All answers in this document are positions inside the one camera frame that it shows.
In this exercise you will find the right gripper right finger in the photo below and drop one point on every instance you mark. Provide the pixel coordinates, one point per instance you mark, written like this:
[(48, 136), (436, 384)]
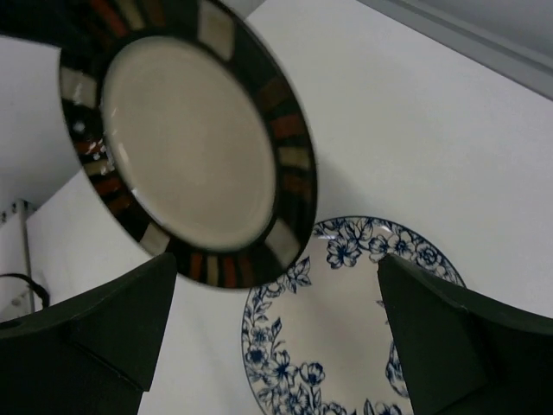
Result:
[(462, 352)]

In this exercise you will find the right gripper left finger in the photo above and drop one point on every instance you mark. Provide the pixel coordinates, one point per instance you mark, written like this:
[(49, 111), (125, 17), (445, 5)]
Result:
[(95, 353)]

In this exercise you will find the blue floral plate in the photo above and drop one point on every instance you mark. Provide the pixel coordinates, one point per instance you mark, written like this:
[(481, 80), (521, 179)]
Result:
[(317, 340)]

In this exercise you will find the brown striped rim plate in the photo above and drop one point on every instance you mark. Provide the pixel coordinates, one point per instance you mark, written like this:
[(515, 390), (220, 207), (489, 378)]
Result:
[(192, 136)]

